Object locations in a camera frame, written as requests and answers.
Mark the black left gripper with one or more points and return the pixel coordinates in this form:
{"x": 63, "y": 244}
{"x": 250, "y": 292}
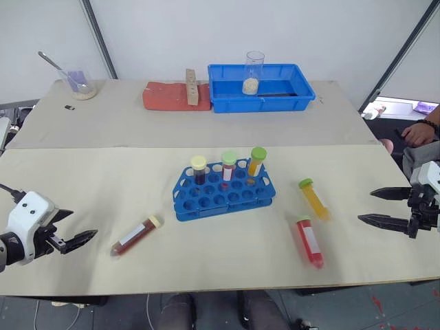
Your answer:
{"x": 44, "y": 240}

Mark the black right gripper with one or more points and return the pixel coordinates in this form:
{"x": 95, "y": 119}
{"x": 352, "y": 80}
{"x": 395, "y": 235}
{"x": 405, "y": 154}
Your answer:
{"x": 422, "y": 213}

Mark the person's forearm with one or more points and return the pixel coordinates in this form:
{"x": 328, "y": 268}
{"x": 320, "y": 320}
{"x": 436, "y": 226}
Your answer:
{"x": 434, "y": 115}

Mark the cream-capped dark red tube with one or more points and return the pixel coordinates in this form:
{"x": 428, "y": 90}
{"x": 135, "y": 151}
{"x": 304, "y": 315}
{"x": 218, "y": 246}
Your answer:
{"x": 135, "y": 236}

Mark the green-capped orange liquid tube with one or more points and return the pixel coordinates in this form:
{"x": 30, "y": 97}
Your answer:
{"x": 256, "y": 163}
{"x": 314, "y": 199}

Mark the green-capped red labelled tube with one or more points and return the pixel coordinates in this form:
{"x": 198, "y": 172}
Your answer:
{"x": 309, "y": 242}
{"x": 228, "y": 168}

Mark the yellow-capped dark liquid tube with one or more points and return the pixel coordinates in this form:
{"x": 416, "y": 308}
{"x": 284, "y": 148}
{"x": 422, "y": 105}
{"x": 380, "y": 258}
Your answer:
{"x": 199, "y": 172}

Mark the blue test tube rack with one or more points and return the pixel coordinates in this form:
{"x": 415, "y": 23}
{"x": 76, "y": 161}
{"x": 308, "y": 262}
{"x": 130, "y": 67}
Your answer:
{"x": 223, "y": 201}

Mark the person's bare hand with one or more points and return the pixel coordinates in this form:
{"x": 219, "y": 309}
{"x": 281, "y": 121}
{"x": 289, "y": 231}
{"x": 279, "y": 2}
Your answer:
{"x": 419, "y": 134}

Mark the grey trouser leg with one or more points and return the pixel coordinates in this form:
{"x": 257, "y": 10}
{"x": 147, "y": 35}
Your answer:
{"x": 417, "y": 158}

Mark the purple crumpled item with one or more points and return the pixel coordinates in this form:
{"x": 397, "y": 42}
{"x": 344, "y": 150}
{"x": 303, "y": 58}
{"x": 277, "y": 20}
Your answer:
{"x": 426, "y": 107}

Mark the small black clip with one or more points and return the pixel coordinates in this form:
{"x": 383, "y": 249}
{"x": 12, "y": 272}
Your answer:
{"x": 69, "y": 107}

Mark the glass beaker with purple label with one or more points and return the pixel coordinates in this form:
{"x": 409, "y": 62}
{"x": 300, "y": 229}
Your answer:
{"x": 80, "y": 86}

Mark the grey metal pole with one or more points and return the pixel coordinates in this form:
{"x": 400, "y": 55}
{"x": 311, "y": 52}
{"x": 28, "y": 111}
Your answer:
{"x": 101, "y": 39}
{"x": 398, "y": 56}

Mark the red folded cloth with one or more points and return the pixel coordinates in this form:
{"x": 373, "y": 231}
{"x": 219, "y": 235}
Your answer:
{"x": 165, "y": 98}

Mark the dark rounded shape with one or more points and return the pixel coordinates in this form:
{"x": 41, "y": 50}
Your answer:
{"x": 263, "y": 311}

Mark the metal spoon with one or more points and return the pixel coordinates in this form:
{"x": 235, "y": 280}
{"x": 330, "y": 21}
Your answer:
{"x": 51, "y": 63}

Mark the blue plastic bin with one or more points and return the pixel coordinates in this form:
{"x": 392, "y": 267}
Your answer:
{"x": 261, "y": 103}

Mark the wooden block with holes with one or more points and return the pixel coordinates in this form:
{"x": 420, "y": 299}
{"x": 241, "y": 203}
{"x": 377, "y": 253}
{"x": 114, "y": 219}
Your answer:
{"x": 192, "y": 87}

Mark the clear beaker with grains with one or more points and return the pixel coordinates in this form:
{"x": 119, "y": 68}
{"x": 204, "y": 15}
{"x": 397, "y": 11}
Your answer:
{"x": 252, "y": 77}

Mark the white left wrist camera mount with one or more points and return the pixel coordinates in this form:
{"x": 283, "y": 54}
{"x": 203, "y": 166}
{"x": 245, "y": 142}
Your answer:
{"x": 29, "y": 214}

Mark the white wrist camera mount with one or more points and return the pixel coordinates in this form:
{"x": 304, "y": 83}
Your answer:
{"x": 29, "y": 214}
{"x": 429, "y": 175}

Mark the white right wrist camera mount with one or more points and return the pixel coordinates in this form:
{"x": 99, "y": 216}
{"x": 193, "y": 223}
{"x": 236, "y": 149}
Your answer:
{"x": 429, "y": 175}

